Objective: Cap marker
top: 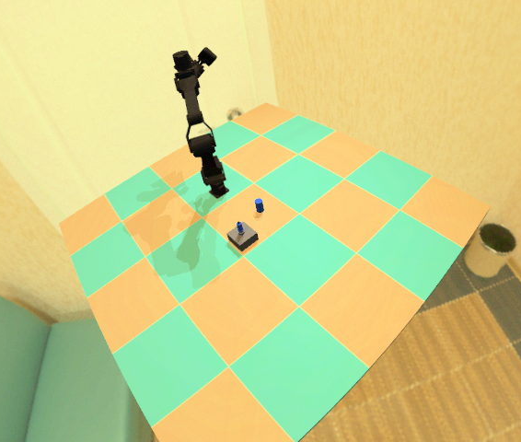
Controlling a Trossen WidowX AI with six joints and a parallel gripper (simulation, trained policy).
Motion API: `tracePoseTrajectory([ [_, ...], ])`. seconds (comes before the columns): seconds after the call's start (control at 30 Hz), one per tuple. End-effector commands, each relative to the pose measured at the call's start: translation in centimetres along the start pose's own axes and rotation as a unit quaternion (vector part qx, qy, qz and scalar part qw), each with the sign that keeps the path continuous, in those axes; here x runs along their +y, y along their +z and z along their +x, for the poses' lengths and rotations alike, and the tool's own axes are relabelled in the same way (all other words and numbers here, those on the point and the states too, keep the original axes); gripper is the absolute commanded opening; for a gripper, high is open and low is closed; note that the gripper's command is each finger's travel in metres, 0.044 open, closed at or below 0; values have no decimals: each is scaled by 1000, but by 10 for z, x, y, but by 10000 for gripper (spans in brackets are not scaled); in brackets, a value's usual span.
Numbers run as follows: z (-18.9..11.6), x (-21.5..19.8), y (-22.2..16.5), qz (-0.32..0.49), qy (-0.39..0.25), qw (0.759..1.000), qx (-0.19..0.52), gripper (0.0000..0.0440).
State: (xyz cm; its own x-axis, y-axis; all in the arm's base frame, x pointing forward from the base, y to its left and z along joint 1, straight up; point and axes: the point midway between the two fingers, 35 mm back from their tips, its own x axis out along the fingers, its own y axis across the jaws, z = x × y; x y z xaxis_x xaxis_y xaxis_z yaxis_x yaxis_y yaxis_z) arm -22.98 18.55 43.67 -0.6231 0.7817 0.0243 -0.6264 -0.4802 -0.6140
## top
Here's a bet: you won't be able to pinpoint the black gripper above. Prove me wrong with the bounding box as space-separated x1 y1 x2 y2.
192 47 217 78

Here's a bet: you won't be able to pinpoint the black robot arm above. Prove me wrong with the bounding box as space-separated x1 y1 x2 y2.
172 51 229 199

